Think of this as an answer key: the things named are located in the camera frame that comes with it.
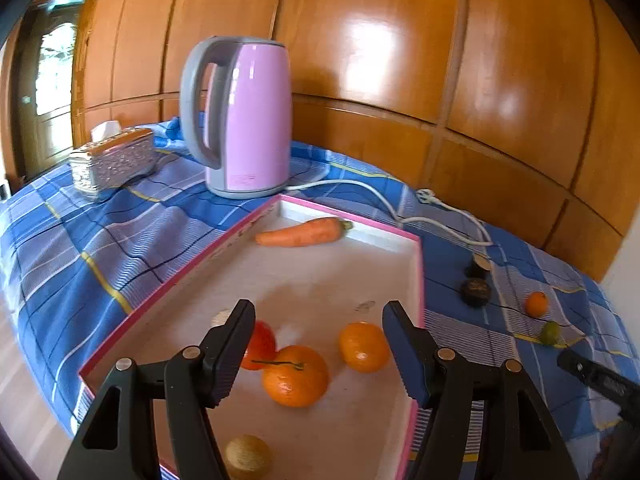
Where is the silver embossed tissue box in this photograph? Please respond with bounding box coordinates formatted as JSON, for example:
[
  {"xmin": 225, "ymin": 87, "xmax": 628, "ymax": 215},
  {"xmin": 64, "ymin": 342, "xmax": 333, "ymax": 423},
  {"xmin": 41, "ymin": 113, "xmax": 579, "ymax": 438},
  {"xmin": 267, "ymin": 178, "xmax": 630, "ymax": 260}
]
[{"xmin": 69, "ymin": 127, "xmax": 155, "ymax": 203}]

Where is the dark brown round fruit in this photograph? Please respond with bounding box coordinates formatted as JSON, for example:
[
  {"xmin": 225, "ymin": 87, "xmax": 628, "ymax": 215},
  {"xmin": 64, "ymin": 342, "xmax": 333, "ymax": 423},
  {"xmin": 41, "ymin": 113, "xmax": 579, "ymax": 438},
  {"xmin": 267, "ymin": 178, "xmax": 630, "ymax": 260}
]
[{"xmin": 460, "ymin": 278, "xmax": 493, "ymax": 307}]

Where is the wooden panelled wardrobe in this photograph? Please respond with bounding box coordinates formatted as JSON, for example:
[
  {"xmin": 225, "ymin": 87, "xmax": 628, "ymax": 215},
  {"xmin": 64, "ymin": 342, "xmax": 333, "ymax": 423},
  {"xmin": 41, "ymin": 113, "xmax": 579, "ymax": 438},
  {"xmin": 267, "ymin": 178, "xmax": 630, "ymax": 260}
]
[{"xmin": 72, "ymin": 0, "xmax": 640, "ymax": 286}]

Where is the small orange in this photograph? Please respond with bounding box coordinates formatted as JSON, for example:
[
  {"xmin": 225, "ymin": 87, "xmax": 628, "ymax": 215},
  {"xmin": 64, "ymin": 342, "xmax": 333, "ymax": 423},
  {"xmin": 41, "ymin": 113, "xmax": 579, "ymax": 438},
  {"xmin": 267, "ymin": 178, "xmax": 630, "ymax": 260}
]
[{"xmin": 525, "ymin": 291, "xmax": 549, "ymax": 317}]

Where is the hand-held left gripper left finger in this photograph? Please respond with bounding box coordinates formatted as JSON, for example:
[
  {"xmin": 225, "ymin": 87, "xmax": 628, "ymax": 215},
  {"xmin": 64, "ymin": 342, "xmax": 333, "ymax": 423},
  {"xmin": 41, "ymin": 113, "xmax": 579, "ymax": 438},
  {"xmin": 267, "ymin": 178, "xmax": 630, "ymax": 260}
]
[{"xmin": 57, "ymin": 299, "xmax": 257, "ymax": 480}]

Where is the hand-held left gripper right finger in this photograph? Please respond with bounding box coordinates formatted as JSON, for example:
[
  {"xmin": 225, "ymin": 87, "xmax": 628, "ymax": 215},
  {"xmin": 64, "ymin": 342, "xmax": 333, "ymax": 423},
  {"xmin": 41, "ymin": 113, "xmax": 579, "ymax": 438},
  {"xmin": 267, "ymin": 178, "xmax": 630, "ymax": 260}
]
[{"xmin": 382, "ymin": 301, "xmax": 581, "ymax": 480}]

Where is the blue plaid tablecloth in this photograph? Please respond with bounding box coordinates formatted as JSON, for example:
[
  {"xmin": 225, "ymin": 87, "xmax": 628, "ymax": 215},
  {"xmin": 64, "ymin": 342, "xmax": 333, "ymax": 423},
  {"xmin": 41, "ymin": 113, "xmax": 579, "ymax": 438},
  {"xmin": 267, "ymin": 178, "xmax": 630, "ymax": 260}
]
[{"xmin": 0, "ymin": 117, "xmax": 633, "ymax": 461}]

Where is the yellow-green round fruit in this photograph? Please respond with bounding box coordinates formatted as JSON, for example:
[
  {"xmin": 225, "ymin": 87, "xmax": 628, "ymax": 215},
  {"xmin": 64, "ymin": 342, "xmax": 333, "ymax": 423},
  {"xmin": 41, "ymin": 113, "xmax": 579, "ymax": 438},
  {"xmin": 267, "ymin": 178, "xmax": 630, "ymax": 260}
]
[{"xmin": 225, "ymin": 435, "xmax": 275, "ymax": 480}]

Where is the orange with stem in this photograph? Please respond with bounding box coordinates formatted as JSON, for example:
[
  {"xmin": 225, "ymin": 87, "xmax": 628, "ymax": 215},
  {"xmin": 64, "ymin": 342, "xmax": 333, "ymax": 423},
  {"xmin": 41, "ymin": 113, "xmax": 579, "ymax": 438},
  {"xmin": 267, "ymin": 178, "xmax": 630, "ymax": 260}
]
[{"xmin": 261, "ymin": 345, "xmax": 330, "ymax": 407}]

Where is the carrot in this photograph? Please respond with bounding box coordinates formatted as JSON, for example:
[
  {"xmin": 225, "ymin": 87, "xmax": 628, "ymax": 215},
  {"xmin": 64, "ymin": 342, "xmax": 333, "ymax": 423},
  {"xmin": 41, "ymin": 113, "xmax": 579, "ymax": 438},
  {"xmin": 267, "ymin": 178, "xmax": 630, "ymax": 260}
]
[{"xmin": 255, "ymin": 216, "xmax": 353, "ymax": 248}]

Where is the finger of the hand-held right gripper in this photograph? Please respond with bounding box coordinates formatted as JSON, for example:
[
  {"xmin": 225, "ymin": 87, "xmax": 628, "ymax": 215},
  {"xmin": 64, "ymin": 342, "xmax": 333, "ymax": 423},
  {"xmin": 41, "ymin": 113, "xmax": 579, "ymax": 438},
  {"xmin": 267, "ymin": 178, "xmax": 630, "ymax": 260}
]
[{"xmin": 557, "ymin": 347, "xmax": 640, "ymax": 403}]

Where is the pink electric kettle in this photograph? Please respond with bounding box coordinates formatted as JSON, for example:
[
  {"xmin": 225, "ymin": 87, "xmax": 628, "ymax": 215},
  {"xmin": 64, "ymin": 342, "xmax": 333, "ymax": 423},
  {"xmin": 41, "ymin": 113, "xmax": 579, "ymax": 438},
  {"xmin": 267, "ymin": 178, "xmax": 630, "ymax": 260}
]
[{"xmin": 180, "ymin": 36, "xmax": 293, "ymax": 200}]

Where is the cut purple eggplant piece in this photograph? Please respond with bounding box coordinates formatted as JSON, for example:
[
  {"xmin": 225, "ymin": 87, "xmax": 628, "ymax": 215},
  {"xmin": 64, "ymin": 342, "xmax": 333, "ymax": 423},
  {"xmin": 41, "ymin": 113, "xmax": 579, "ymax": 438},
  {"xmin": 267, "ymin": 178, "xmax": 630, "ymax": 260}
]
[{"xmin": 465, "ymin": 254, "xmax": 493, "ymax": 279}]

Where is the red tomato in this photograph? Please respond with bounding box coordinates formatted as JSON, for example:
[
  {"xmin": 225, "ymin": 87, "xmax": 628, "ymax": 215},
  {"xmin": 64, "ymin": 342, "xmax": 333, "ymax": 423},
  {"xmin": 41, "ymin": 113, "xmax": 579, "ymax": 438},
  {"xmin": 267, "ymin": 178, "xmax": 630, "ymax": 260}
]
[{"xmin": 240, "ymin": 320, "xmax": 277, "ymax": 371}]

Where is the white tissue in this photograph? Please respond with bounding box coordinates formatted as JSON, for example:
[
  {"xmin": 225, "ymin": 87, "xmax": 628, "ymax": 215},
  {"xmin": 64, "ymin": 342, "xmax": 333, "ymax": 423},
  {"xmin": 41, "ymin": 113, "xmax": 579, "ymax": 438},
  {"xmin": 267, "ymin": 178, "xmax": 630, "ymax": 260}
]
[{"xmin": 91, "ymin": 121, "xmax": 123, "ymax": 142}]

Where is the white kettle power cord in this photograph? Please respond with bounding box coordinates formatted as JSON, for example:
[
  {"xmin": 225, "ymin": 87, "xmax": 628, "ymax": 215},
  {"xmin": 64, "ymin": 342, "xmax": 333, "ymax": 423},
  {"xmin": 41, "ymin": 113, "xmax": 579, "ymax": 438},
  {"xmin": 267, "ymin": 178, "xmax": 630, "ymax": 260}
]
[{"xmin": 285, "ymin": 180, "xmax": 493, "ymax": 247}]

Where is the pink shallow tray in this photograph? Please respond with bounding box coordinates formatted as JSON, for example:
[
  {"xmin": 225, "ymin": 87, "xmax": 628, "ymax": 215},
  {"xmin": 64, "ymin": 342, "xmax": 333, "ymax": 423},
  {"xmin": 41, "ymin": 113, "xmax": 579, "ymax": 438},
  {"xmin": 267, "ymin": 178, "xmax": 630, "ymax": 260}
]
[{"xmin": 77, "ymin": 194, "xmax": 426, "ymax": 480}]

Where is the wooden door with glass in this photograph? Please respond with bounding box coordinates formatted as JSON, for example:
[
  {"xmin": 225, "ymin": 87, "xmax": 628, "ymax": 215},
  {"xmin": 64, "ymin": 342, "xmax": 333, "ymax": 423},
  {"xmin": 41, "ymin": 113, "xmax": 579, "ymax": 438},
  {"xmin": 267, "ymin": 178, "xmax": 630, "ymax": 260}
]
[{"xmin": 10, "ymin": 0, "xmax": 83, "ymax": 181}]

